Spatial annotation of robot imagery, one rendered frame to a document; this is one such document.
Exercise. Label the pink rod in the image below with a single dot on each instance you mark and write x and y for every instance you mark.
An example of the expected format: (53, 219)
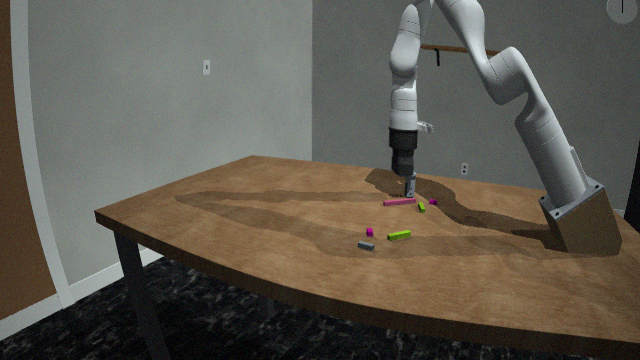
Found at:
(399, 202)

